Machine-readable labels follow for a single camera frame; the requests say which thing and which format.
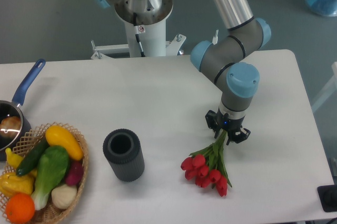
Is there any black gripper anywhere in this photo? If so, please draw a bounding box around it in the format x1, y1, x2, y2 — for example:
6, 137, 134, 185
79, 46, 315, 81
205, 106, 250, 146

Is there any red tulip bouquet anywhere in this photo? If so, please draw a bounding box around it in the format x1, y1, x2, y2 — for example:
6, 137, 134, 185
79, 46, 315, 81
181, 131, 232, 197

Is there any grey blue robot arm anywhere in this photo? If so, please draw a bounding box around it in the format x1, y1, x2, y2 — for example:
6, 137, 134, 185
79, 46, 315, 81
95, 0, 271, 143

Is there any dark grey ribbed vase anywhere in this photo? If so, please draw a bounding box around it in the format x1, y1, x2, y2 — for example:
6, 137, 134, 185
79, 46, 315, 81
103, 129, 145, 182

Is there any black device at edge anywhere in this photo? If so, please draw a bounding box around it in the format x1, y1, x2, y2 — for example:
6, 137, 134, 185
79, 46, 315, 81
317, 185, 336, 212

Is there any purple red onion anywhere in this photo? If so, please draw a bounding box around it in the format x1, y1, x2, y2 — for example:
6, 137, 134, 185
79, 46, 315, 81
64, 161, 84, 186

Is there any yellow squash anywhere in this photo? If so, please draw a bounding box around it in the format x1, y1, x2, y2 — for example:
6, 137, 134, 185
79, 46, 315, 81
45, 125, 84, 161

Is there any green bok choy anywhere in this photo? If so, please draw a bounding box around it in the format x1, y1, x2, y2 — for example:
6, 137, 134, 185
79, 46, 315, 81
31, 146, 70, 211

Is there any white garlic bulb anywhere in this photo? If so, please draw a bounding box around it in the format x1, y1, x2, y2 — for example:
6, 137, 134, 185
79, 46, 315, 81
51, 184, 77, 209

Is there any woven wicker basket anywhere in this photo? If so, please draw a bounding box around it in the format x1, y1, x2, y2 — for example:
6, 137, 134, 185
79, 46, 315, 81
12, 122, 89, 223

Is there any green cucumber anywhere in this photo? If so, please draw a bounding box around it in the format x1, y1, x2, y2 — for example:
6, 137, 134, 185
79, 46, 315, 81
16, 138, 49, 177

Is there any brown bread roll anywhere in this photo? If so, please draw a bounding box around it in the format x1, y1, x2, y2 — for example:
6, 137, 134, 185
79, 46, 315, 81
1, 116, 21, 139

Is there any orange fruit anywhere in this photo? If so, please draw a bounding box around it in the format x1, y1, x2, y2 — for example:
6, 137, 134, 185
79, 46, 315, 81
5, 193, 35, 223

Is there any black base cable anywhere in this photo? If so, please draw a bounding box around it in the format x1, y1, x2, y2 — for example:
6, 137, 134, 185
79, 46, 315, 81
132, 12, 146, 57

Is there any blue handled saucepan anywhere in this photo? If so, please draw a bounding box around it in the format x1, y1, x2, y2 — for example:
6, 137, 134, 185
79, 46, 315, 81
1, 59, 46, 161

